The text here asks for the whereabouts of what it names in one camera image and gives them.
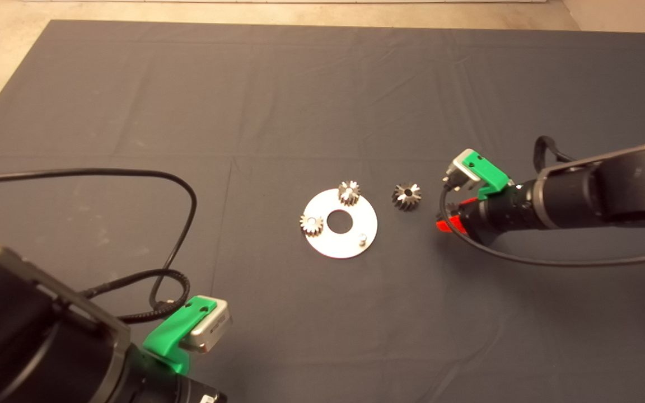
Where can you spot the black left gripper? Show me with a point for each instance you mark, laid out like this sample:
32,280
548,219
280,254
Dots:
166,392

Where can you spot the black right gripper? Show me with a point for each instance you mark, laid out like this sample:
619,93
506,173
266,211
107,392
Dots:
501,212

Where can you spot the large steel gear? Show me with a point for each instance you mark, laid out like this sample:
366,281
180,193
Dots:
406,200

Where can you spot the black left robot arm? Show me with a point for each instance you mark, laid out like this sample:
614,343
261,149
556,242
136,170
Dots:
31,336

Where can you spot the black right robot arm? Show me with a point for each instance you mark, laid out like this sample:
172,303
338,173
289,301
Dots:
608,190

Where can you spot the small steel spur gear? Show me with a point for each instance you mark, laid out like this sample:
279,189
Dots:
349,193
311,225

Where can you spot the round metal plate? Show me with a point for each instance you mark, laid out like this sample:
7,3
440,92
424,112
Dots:
328,246

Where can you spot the dark grey table cloth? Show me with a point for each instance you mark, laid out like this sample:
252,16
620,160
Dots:
244,112

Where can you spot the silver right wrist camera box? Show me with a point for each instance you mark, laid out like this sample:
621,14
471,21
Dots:
462,168

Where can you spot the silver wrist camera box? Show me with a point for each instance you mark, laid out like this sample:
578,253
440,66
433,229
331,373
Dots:
210,330
462,168

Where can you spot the green right camera mount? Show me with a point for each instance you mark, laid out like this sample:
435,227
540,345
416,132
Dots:
490,173

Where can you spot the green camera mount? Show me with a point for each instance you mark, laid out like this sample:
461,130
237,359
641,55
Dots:
490,173
171,336

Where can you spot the green left camera mount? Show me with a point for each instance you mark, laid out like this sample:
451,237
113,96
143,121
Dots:
171,336

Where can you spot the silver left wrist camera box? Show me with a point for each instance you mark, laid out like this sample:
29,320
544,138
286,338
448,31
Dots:
210,330

